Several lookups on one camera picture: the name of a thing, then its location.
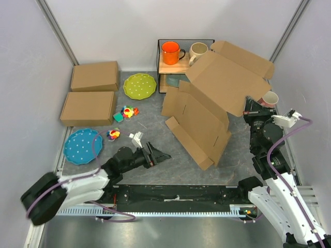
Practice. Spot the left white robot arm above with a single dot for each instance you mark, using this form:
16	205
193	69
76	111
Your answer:
51	193

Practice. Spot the teal rectangular dish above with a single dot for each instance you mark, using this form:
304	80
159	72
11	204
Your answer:
174	79

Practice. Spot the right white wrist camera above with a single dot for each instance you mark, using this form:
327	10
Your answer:
288	120

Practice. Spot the folded cardboard box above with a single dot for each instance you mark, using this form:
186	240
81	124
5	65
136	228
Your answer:
89	109
103	76

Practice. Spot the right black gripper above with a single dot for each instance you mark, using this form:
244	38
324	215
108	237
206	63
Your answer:
252	109

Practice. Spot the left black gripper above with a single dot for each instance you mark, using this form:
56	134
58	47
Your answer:
157	156

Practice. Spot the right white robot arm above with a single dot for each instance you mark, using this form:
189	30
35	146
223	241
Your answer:
280	202

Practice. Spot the brown cardboard box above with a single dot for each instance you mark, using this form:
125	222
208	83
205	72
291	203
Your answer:
218	84

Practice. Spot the rainbow flower plush toy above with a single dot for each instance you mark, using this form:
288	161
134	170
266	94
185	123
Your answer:
128	111

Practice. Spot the white slotted cable duct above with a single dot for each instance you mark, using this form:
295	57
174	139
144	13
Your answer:
233	211

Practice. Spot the beige ceramic mug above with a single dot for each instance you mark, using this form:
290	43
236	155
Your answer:
196	51

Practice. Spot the rear folded cardboard box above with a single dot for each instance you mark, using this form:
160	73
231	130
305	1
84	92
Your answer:
103	76

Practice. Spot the small rainbow flower plush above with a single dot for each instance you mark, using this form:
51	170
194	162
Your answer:
113	134

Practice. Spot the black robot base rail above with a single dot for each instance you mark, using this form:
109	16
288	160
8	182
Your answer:
132	193

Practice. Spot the front folded cardboard box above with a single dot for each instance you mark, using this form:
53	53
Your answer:
89	109

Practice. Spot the orange mug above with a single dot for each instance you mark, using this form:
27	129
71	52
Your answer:
172	53

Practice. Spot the green dotted plate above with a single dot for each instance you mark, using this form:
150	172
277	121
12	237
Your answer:
139	86

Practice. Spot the pink mug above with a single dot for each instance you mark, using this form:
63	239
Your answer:
270	99

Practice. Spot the black wire wooden shelf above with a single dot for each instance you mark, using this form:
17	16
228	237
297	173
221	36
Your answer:
179	68

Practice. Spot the blue dotted plate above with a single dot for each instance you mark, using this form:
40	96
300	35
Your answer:
82	145

